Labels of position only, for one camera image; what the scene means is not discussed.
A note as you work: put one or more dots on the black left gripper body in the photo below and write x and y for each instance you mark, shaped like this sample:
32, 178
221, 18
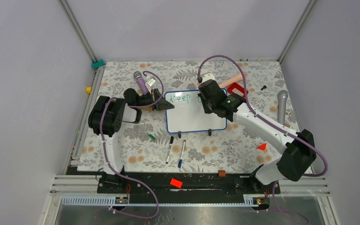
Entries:
154, 98

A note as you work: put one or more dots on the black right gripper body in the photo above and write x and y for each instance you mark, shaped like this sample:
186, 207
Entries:
208, 108

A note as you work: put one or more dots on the blue framed whiteboard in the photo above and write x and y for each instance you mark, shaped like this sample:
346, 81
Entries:
188, 114

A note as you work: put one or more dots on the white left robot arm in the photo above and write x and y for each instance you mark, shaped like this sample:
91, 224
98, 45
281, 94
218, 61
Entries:
107, 116

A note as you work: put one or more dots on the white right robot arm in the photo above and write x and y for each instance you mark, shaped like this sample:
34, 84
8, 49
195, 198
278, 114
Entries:
296, 148

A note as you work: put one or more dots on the black whiteboard marker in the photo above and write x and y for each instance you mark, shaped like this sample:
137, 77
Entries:
169, 149

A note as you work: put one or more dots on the blue whiteboard marker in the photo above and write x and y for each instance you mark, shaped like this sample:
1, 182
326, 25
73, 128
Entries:
182, 153

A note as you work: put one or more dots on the floral patterned table mat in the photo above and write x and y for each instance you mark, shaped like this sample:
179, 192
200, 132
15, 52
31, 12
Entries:
232, 149

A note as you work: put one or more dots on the pink microphone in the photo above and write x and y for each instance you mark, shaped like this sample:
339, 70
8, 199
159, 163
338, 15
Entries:
236, 78

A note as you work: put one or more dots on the purple glitter microphone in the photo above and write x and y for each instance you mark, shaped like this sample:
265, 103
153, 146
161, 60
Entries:
141, 82

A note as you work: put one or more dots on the red triangular block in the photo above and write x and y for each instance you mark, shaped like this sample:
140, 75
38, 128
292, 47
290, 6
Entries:
262, 147

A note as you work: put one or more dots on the silver microphone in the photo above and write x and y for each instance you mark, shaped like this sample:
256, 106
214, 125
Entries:
281, 112

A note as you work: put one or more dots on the brown small block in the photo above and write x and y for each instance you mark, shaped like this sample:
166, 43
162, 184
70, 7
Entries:
221, 173

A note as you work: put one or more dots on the teal corner clamp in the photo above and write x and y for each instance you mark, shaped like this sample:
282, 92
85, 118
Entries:
98, 64

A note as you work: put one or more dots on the red flat card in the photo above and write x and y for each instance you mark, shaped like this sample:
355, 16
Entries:
176, 183

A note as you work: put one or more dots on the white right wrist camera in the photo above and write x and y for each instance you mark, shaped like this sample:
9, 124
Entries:
207, 76

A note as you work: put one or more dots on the red rectangular frame block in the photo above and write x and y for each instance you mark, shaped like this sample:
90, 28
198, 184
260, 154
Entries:
235, 88

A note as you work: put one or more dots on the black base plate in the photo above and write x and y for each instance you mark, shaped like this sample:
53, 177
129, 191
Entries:
204, 188

